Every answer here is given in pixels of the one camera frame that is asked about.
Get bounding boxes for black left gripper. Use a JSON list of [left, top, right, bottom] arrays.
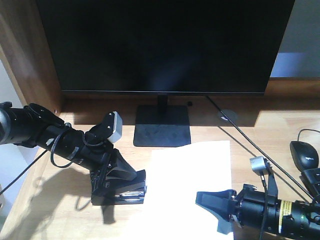
[[82, 124, 147, 224]]

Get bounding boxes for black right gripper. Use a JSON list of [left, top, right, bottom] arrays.
[[195, 184, 280, 235]]

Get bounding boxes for black orange stapler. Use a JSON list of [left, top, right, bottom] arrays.
[[90, 170, 147, 206]]

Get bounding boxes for white paper sheets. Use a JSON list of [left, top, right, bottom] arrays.
[[139, 140, 234, 240]]

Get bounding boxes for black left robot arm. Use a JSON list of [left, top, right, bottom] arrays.
[[0, 101, 147, 206]]

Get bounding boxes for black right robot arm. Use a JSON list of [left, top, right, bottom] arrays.
[[195, 184, 320, 240]]

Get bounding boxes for wooden computer desk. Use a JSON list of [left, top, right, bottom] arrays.
[[0, 0, 320, 240]]

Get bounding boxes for black computer mouse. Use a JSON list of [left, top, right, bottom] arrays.
[[289, 140, 319, 172]]

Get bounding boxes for black computer monitor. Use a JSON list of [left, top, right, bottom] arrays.
[[36, 0, 294, 147]]

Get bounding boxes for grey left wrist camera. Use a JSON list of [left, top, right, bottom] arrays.
[[102, 111, 123, 144]]

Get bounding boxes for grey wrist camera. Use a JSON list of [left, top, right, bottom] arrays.
[[102, 111, 123, 144], [249, 156, 270, 176]]

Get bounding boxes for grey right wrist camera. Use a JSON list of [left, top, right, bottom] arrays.
[[249, 156, 270, 176]]

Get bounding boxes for black monitor cable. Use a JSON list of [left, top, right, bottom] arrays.
[[205, 95, 316, 203]]

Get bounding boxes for black mouse cable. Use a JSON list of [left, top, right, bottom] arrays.
[[296, 128, 320, 143]]

